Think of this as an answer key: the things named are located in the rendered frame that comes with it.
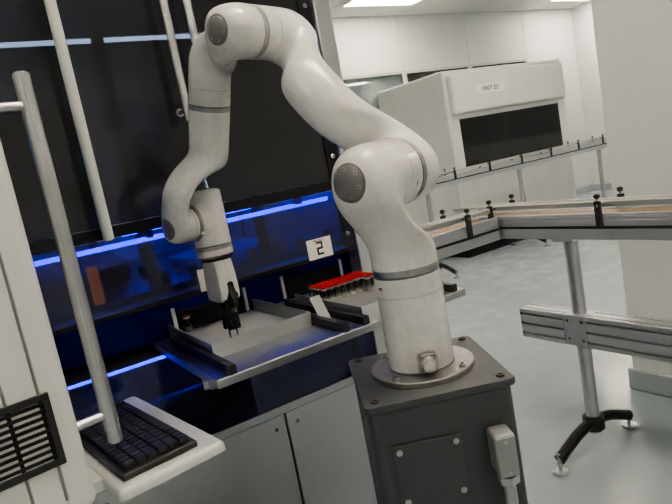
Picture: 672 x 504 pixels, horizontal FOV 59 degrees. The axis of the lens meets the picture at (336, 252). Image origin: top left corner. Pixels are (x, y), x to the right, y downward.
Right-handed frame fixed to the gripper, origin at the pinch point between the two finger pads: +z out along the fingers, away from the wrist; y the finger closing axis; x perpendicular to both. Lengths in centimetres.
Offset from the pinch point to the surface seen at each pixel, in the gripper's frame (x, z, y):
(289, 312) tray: 17.4, 3.6, -3.9
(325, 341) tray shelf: 13.0, 6.8, 20.6
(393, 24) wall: 469, -204, -476
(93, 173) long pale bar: -20.4, -40.1, -10.7
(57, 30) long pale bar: -21, -72, -10
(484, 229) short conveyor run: 119, 3, -31
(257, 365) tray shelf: -3.8, 6.6, 20.5
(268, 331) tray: 6.0, 3.9, 6.7
